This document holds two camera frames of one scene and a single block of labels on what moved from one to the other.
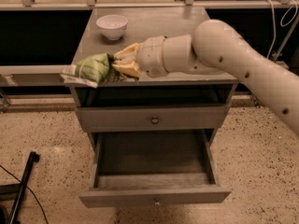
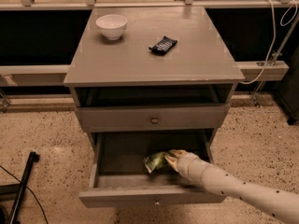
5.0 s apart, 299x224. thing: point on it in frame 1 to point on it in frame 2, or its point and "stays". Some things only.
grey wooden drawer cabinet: (155, 138) stays
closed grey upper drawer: (153, 119) stays
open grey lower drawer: (152, 167) stays
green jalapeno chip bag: (92, 70) to (156, 161)
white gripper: (150, 56) to (189, 166)
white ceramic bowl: (113, 25) stays
